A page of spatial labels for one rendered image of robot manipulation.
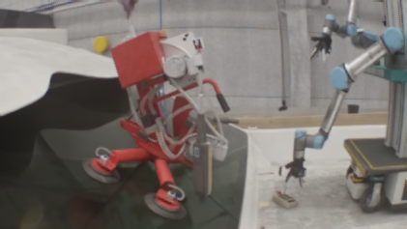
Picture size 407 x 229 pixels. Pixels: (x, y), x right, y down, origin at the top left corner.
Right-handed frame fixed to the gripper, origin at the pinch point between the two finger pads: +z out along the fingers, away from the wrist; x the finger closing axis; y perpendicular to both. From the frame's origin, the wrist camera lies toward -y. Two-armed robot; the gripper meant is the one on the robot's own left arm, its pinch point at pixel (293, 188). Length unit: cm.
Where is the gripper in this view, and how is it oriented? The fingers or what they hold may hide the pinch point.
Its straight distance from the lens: 207.3
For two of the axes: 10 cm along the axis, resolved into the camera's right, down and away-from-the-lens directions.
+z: 0.2, 9.9, 1.7
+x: 9.4, -0.8, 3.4
